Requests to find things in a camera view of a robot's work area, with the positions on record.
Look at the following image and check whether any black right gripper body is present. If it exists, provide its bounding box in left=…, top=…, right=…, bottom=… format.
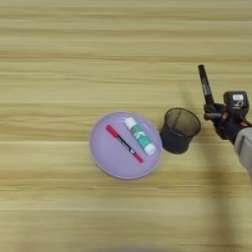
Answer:
left=212, top=109, right=252, bottom=146

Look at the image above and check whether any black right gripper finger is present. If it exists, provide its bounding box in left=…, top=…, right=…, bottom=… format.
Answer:
left=203, top=112, right=223, bottom=121
left=203, top=102, right=227, bottom=115

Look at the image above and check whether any black marker pen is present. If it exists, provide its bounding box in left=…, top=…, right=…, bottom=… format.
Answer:
left=197, top=64, right=217, bottom=106

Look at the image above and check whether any black mesh pen cup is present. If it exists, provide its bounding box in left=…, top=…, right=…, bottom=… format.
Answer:
left=159, top=107, right=202, bottom=156

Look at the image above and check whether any white green glue stick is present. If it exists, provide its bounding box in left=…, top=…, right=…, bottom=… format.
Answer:
left=123, top=116, right=158, bottom=157

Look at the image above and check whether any red marker pen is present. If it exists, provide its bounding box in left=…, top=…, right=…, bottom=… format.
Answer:
left=104, top=123, right=145, bottom=164

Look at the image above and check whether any round purple plate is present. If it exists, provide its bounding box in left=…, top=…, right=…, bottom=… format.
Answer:
left=89, top=111, right=163, bottom=180

